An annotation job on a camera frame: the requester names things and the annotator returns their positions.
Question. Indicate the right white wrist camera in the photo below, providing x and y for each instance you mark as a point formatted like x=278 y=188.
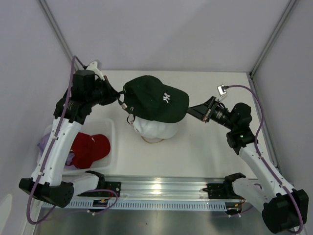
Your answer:
x=222 y=90

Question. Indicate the right aluminium frame post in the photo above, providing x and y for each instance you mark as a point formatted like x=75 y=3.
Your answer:
x=274 y=35

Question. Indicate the white plastic basket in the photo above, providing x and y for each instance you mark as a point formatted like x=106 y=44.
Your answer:
x=113 y=147

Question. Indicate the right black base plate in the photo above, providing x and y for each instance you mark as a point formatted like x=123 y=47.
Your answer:
x=227 y=191

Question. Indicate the red baseball cap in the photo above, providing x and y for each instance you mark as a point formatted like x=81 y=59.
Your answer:
x=86 y=149

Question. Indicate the aluminium frame post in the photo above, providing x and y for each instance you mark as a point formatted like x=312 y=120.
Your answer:
x=50 y=18
x=274 y=35

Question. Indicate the lavender baseball cap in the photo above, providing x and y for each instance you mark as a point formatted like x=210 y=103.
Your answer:
x=41 y=146

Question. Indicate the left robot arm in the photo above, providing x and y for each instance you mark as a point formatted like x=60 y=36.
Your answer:
x=86 y=89

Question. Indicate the aluminium mounting rail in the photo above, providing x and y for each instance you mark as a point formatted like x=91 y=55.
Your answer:
x=163 y=188

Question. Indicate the white slotted cable duct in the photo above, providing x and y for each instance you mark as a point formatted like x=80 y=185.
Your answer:
x=147 y=205

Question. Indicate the left aluminium frame post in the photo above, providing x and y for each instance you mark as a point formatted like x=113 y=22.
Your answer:
x=50 y=18

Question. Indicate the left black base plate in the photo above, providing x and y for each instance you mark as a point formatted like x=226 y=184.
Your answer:
x=113 y=186

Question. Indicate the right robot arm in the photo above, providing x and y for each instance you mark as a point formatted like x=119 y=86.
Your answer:
x=282 y=207

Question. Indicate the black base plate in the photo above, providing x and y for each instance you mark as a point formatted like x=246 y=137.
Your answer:
x=113 y=186
x=227 y=191

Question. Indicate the dark green baseball cap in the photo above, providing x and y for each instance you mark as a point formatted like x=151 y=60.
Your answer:
x=148 y=98

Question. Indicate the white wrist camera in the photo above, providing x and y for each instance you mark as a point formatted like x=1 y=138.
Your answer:
x=222 y=90
x=93 y=66

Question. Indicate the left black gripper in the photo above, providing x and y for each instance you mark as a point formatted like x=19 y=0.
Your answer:
x=112 y=95

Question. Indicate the white baseball cap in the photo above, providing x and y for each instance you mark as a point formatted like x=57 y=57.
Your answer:
x=154 y=129

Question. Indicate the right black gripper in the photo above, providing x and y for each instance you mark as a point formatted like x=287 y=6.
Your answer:
x=205 y=111

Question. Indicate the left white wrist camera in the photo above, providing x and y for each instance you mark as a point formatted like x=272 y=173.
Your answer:
x=93 y=66

